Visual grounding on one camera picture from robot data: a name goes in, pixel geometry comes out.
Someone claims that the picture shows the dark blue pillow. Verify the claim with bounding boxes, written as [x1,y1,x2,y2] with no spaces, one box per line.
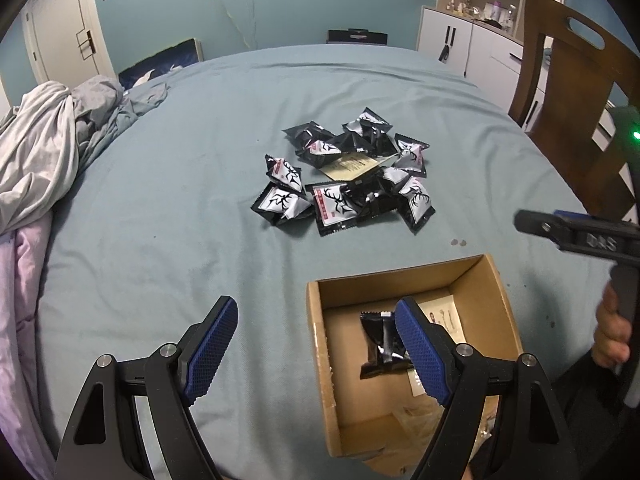
[118,38,203,90]

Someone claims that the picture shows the right hand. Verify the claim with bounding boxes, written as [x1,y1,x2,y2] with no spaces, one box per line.
[591,282,631,368]

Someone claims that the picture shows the white cabinet with shelves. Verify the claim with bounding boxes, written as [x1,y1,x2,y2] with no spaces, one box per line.
[416,0,564,110]

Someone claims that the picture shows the black box behind bed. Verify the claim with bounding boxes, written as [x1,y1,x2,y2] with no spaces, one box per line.
[326,28,388,46]

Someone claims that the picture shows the purple quilt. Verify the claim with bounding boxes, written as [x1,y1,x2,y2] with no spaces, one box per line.
[1,212,54,479]

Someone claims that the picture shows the silver black snack packet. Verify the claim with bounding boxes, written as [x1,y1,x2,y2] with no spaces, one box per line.
[305,181,362,236]

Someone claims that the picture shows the black snack packet top left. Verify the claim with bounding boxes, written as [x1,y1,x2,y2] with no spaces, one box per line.
[283,122,334,150]

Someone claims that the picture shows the teal bed sheet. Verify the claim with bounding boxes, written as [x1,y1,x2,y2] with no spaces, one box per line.
[38,44,608,479]

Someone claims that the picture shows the grey crumpled blanket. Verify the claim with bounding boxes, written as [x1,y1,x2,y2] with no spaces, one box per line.
[1,75,168,234]

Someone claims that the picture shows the white door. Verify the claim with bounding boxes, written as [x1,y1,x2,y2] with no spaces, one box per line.
[21,0,116,88]

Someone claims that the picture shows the silver snack packet top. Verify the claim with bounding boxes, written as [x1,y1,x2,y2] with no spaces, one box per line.
[343,107,393,136]

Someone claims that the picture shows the black snack packet in box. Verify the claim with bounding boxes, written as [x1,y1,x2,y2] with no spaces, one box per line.
[360,311,412,379]

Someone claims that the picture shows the brown wooden chair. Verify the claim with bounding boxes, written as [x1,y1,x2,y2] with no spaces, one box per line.
[509,0,639,220]

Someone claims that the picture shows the brown cardboard box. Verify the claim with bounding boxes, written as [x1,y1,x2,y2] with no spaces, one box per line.
[306,255,523,477]

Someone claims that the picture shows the tan paper packet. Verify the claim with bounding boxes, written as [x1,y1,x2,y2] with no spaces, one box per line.
[320,153,380,181]

